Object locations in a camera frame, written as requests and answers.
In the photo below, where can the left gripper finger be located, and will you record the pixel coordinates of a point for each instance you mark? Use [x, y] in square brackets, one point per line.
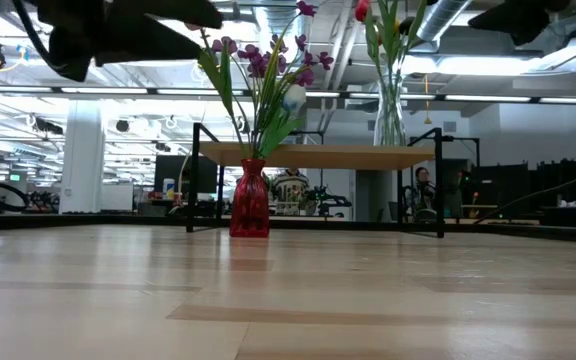
[153, 47]
[183, 12]

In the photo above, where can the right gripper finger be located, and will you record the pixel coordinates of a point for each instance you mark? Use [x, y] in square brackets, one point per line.
[518, 20]

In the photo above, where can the purple artificial flower bunch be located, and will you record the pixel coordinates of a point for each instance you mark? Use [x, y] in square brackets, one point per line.
[268, 65]

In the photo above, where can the yellow-orange artificial tulip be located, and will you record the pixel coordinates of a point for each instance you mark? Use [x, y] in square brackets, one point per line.
[388, 30]

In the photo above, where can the white and blue tulip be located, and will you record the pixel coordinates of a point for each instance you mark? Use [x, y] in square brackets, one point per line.
[294, 97]

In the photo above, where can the red artificial tulip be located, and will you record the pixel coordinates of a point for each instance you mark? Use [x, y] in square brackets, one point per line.
[362, 10]

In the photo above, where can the clear glass vase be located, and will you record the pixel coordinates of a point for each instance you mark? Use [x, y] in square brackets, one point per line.
[389, 115]

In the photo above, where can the red glass vase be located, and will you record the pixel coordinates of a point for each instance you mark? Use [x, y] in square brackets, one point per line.
[249, 200]

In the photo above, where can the black background robot arm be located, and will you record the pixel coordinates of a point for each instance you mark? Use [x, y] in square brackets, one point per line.
[330, 202]

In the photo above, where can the wooden shelf with black legs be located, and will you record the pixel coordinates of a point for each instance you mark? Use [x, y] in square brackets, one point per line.
[318, 156]

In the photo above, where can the white square column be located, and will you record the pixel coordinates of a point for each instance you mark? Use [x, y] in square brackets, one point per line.
[84, 155]

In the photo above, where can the black computer monitor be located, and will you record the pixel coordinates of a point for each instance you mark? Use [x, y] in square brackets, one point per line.
[173, 172]

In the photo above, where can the green exit sign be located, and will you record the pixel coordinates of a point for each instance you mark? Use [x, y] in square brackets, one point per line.
[14, 177]

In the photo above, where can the black background cabinet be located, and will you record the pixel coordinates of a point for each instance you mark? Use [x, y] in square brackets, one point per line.
[568, 185]

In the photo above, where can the person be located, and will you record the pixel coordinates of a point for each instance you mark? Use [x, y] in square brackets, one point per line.
[423, 190]
[290, 190]

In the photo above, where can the silver ventilation duct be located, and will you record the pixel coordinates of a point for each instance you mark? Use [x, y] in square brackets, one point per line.
[440, 17]
[278, 15]

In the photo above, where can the black metal table frame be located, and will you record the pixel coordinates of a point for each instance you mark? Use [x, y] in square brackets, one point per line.
[518, 231]

